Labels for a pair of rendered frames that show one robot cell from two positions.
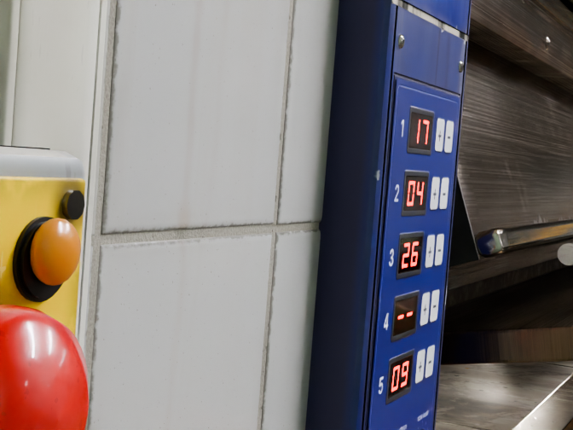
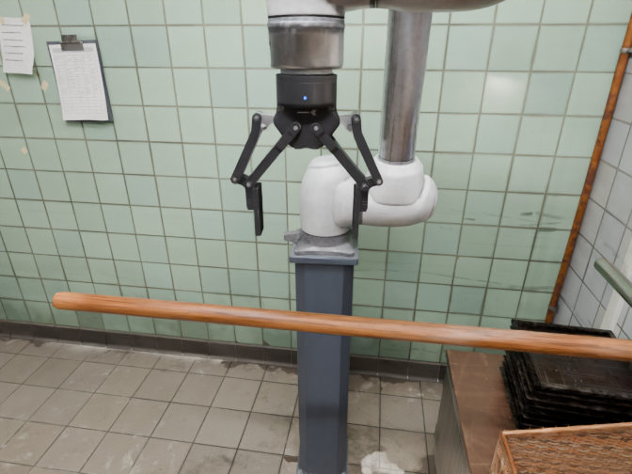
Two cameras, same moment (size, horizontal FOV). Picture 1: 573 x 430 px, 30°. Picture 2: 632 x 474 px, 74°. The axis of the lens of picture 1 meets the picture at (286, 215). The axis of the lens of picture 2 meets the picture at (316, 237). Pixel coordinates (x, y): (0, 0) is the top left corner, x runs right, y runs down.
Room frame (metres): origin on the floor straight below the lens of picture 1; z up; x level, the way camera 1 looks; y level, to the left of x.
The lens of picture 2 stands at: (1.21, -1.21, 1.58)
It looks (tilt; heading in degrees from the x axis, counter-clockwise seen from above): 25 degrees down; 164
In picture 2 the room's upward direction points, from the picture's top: straight up
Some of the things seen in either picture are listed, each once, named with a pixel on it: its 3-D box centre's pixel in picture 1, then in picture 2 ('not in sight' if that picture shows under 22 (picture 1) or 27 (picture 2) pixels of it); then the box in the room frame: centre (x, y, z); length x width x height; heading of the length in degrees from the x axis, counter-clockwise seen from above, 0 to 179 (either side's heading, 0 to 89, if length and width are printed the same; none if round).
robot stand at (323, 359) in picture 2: not in sight; (323, 365); (0.06, -0.86, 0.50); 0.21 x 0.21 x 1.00; 70
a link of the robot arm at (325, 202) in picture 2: not in sight; (329, 193); (0.06, -0.85, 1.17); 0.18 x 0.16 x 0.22; 68
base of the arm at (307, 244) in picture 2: not in sight; (319, 234); (0.05, -0.88, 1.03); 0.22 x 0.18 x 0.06; 70
